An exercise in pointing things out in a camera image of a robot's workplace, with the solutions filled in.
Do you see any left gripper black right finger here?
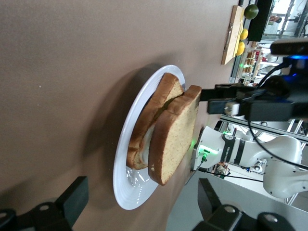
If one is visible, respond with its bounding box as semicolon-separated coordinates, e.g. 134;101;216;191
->
192;178;296;231

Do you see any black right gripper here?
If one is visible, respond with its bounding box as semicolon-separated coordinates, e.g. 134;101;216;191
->
201;76;308;122

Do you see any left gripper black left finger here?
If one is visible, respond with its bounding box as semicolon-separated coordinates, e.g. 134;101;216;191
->
0;175;90;231

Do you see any plain brown bread slice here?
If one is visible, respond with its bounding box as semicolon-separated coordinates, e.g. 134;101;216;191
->
147;84;202;186

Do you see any white round plate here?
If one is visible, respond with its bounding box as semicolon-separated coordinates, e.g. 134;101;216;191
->
112;64;187;210

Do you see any fried egg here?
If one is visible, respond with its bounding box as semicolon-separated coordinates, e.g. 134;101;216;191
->
141;125;156;162

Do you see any round yellow lemon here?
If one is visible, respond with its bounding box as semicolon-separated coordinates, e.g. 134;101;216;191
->
235;41;245;56

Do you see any wooden cutting board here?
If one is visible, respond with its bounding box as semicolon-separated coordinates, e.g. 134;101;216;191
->
221;5;245;65

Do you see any black background box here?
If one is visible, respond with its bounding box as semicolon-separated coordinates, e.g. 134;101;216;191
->
247;0;274;41

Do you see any green avocado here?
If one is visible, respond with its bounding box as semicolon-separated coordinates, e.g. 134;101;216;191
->
244;4;259;20

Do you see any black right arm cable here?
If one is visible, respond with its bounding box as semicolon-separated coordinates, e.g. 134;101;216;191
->
247;62;308;169

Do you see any thin black base cable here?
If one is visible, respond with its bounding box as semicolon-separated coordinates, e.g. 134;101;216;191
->
191;155;264;182

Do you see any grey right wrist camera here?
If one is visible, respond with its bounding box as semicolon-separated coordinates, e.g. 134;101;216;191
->
270;38;308;56

